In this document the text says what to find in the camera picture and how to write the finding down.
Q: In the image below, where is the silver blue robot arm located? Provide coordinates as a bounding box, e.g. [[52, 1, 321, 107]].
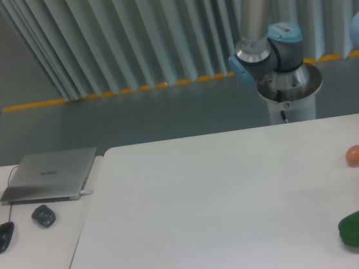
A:
[[228, 0, 359, 103]]

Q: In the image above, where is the silver closed laptop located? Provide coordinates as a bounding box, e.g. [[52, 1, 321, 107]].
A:
[[0, 147, 96, 204]]

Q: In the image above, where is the white pleated curtain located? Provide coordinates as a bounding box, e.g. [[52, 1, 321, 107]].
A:
[[0, 0, 359, 101]]

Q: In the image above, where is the dark grey small device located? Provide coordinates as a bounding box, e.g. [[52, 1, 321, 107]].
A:
[[31, 204, 57, 228]]

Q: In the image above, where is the brown egg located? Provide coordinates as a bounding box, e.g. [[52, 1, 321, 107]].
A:
[[345, 144, 359, 166]]

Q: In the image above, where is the black computer mouse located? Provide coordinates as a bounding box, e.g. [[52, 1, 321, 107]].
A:
[[0, 221, 15, 254]]

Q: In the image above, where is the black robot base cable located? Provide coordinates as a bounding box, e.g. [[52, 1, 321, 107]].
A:
[[276, 89, 290, 125]]

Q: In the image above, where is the black mouse cable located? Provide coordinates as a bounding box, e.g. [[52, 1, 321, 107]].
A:
[[2, 164, 26, 223]]

